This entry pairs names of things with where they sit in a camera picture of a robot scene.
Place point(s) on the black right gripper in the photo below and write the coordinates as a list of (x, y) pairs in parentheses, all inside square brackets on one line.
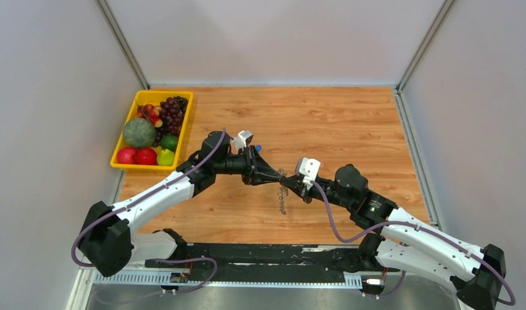
[(300, 188)]

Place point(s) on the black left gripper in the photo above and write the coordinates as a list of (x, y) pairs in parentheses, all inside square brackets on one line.
[(258, 171)]

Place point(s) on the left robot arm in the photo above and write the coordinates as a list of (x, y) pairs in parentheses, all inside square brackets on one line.
[(109, 239)]

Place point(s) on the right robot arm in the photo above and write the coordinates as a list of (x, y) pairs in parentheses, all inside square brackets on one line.
[(399, 240)]

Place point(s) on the green lime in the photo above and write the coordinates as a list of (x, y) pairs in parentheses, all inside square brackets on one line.
[(169, 142)]

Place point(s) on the dark grape bunch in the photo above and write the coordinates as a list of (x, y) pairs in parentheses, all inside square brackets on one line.
[(170, 118)]

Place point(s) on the red apple right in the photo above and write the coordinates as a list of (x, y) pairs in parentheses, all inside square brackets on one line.
[(146, 156)]

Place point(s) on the red apple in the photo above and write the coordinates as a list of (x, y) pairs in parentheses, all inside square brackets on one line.
[(127, 156), (146, 156)]

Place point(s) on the small red fruits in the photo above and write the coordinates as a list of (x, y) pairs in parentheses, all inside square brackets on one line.
[(151, 113)]

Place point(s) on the green melon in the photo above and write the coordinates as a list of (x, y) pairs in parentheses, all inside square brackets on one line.
[(139, 133)]

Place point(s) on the red apple left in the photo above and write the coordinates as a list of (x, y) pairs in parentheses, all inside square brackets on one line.
[(127, 156)]

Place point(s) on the yellow plastic bin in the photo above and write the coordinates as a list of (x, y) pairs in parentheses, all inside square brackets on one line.
[(155, 97)]

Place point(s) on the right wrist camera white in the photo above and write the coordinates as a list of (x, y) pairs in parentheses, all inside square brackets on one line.
[(308, 168)]

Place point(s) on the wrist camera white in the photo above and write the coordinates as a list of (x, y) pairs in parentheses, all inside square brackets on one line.
[(308, 168), (242, 140)]

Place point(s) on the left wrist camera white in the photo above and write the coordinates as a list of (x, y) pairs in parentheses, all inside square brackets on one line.
[(242, 140)]

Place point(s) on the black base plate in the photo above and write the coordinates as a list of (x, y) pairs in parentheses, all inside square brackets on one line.
[(271, 262)]

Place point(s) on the grey cable duct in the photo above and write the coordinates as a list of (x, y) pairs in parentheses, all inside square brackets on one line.
[(166, 278)]

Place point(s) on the aluminium frame post left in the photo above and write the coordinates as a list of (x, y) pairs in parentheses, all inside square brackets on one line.
[(119, 36)]

